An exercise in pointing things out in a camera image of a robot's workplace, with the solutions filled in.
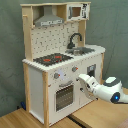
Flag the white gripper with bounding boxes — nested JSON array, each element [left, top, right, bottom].
[[78, 74, 100, 98]]

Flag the toy microwave door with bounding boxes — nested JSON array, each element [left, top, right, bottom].
[[68, 5, 82, 20]]

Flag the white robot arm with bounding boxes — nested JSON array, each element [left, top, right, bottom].
[[79, 74, 128, 104]]

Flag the wooden toy kitchen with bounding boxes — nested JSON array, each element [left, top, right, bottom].
[[22, 2, 105, 128]]

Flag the cabinet door with dispenser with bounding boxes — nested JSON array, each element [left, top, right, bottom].
[[78, 55, 102, 107]]

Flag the right stove knob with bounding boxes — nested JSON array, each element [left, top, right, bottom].
[[72, 66, 78, 72]]

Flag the stove knob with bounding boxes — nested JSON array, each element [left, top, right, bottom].
[[72, 66, 78, 72], [54, 73, 60, 79]]

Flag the white oven door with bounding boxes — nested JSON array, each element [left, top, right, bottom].
[[49, 80, 75, 125]]

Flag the left stove knob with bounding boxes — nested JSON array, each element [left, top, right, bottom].
[[54, 73, 60, 79]]

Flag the metal toy sink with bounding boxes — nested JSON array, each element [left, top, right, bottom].
[[66, 47, 94, 56]]

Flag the black toy faucet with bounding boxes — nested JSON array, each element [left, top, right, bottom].
[[67, 32, 83, 50]]

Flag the black stove top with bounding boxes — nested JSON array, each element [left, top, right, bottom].
[[34, 53, 71, 66]]

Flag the grey backdrop curtain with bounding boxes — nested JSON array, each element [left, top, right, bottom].
[[0, 0, 128, 117]]

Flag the grey range hood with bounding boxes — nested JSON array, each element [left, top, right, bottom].
[[34, 5, 64, 27]]

